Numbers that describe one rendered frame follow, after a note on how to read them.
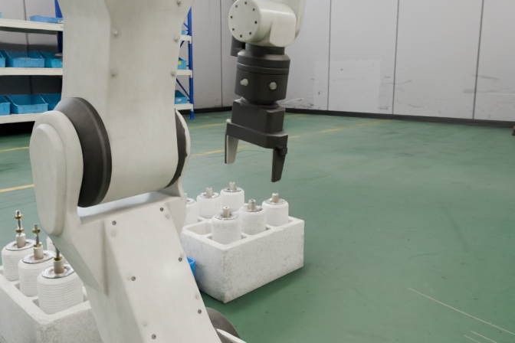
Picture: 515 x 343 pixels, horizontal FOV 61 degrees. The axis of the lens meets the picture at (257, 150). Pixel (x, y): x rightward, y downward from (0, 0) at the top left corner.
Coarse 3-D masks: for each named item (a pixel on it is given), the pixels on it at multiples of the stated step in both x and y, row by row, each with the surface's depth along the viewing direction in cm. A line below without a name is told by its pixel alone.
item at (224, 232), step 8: (216, 224) 140; (224, 224) 139; (232, 224) 139; (240, 224) 143; (216, 232) 140; (224, 232) 139; (232, 232) 140; (240, 232) 143; (216, 240) 141; (224, 240) 140; (232, 240) 140
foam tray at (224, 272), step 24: (288, 216) 166; (192, 240) 145; (240, 240) 141; (264, 240) 147; (288, 240) 156; (216, 264) 137; (240, 264) 140; (264, 264) 148; (288, 264) 157; (216, 288) 139; (240, 288) 141
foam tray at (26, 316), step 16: (0, 272) 120; (0, 288) 111; (16, 288) 110; (0, 304) 112; (16, 304) 103; (32, 304) 102; (80, 304) 102; (0, 320) 114; (16, 320) 105; (32, 320) 97; (48, 320) 95; (64, 320) 97; (80, 320) 100; (0, 336) 116; (16, 336) 107; (32, 336) 98; (48, 336) 95; (64, 336) 98; (80, 336) 101; (96, 336) 104
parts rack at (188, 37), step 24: (0, 24) 479; (24, 24) 498; (48, 24) 519; (0, 72) 485; (24, 72) 504; (48, 72) 525; (192, 72) 698; (192, 96) 704; (0, 120) 490; (24, 120) 509
